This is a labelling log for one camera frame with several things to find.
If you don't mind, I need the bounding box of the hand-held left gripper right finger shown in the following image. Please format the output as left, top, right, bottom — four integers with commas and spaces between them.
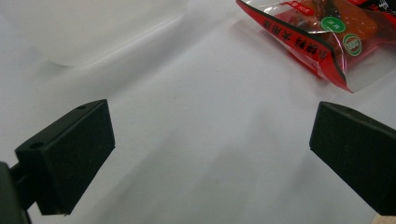
309, 101, 396, 217

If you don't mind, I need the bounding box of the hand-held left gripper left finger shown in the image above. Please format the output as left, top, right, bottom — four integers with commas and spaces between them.
12, 99, 116, 217

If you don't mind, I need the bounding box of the wooden table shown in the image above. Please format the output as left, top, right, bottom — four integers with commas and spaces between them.
372, 213, 396, 224

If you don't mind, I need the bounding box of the white table sheet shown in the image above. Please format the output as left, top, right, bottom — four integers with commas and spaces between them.
0, 0, 396, 224

